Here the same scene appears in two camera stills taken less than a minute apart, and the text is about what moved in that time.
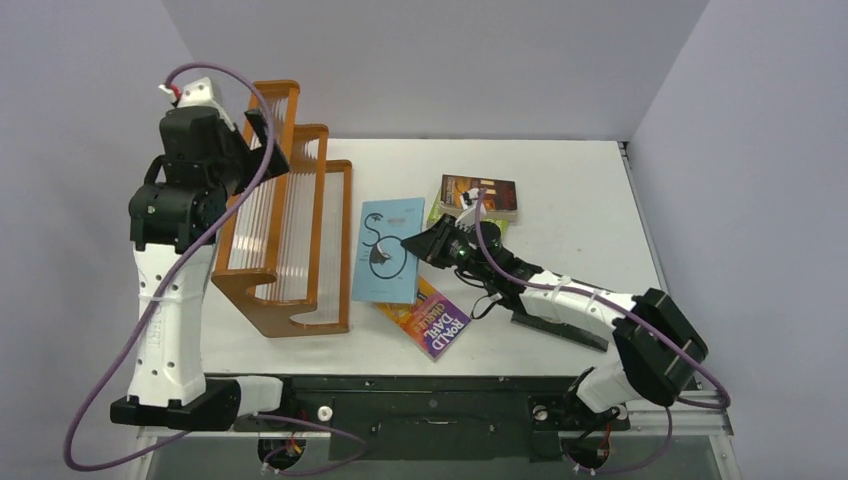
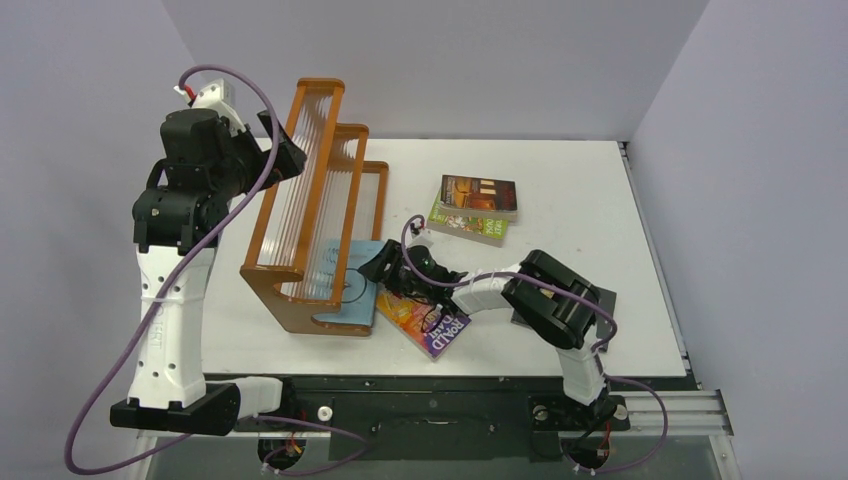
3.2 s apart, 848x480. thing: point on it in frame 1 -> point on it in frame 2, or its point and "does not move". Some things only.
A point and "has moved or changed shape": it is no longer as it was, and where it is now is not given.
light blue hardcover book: x=384 y=269 -> x=358 y=302
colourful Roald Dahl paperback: x=431 y=322 does not move
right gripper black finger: x=433 y=244 -> x=383 y=267
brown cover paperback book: x=501 y=200 does not move
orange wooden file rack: x=285 y=255 has moved or changed shape
